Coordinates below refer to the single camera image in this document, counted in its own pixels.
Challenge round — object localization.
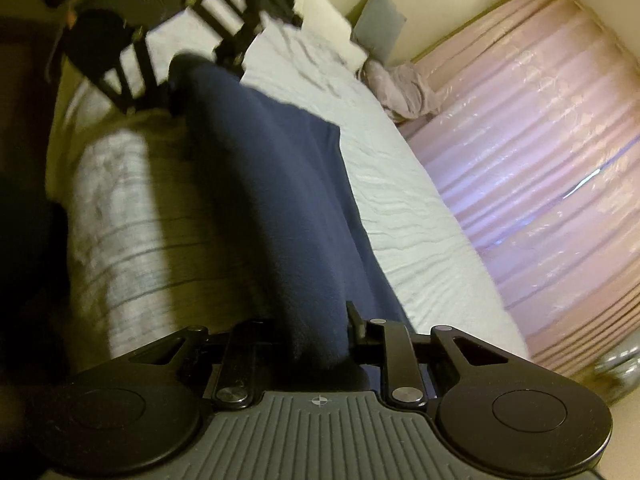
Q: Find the navy blue garment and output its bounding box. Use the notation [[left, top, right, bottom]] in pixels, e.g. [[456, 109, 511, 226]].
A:
[[169, 53, 407, 390]]

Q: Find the white long bolster pillow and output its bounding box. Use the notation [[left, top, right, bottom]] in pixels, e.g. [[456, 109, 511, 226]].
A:
[[294, 0, 368, 74]]

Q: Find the grey square pillow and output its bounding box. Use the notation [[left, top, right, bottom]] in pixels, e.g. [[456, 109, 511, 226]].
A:
[[352, 0, 407, 64]]

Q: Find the grey striped bedspread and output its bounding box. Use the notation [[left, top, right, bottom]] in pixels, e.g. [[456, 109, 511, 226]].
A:
[[46, 15, 528, 374]]

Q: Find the pink crumpled blanket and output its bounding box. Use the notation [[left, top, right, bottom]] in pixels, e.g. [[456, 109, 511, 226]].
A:
[[359, 58, 442, 124]]

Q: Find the pink curtain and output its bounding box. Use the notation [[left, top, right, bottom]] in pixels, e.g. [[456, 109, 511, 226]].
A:
[[405, 0, 639, 375]]

